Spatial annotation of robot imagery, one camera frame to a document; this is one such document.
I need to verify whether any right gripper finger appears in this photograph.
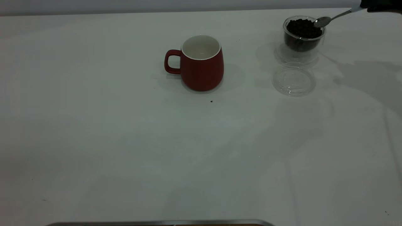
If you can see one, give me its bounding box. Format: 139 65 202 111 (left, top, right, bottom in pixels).
360 0 402 13

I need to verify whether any metal spoon light blue handle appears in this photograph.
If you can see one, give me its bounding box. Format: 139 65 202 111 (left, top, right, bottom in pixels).
313 7 365 29

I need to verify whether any red ceramic mug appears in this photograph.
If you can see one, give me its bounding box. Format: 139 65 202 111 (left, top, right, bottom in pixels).
164 35 225 92

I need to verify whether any coffee beans heap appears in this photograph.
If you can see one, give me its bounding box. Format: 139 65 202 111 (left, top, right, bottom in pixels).
286 19 323 52

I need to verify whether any clear glass lid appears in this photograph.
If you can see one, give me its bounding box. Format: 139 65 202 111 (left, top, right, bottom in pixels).
272 62 317 96

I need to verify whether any clear glass bowl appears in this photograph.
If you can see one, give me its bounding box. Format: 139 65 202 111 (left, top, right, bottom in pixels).
283 16 327 62

